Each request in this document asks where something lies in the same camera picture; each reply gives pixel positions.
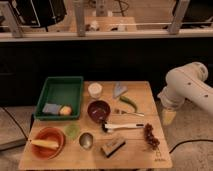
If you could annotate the blue sponge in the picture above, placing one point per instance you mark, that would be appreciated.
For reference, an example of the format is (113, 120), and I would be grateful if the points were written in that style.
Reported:
(51, 109)

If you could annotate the yellow orange fruit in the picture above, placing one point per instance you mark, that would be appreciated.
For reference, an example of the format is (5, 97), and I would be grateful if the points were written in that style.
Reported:
(65, 111)

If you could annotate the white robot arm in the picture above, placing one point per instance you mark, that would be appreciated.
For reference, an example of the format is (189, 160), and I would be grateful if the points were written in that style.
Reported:
(185, 82)

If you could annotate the small metal cup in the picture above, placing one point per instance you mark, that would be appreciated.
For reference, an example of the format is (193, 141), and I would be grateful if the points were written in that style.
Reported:
(86, 141)

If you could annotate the yellow banana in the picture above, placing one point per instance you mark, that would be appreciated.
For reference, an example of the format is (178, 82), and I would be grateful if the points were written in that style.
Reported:
(45, 143)

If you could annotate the wooden block eraser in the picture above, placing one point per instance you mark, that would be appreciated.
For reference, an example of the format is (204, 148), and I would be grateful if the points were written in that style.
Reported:
(110, 147)

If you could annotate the black monitor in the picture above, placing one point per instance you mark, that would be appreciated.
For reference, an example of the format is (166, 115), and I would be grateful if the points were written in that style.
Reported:
(39, 13)

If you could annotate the dark grape bunch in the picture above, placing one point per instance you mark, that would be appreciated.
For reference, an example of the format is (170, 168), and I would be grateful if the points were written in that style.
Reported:
(149, 136)

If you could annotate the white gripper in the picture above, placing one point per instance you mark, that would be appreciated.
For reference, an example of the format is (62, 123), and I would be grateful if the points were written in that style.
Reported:
(170, 100)

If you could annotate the green plastic tray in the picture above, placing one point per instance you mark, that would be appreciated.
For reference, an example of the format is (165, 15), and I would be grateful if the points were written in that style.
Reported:
(63, 91)

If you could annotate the grey towel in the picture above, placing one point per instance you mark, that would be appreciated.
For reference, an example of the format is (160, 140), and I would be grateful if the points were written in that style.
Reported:
(119, 89)

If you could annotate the green round lid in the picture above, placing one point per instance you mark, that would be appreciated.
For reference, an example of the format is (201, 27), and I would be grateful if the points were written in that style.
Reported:
(72, 131)

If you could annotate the white paper cup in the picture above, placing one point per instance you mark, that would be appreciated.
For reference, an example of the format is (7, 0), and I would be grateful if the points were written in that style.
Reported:
(95, 90)

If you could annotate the silver fork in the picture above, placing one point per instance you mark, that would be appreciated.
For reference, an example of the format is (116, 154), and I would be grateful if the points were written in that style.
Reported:
(118, 111)

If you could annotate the dark red bowl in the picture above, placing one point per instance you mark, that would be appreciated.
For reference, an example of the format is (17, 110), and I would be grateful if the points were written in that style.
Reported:
(98, 111)

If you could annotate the grey floor board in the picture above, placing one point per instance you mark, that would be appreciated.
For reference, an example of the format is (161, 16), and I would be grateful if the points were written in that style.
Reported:
(12, 135)

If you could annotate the white handled brush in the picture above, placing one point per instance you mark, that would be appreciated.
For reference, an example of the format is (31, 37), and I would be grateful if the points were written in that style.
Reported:
(107, 127)

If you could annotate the orange bowl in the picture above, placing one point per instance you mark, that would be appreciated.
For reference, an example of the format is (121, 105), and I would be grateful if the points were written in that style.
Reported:
(52, 134)

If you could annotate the green chili pepper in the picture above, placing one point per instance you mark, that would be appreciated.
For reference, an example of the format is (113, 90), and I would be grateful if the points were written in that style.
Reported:
(126, 100)

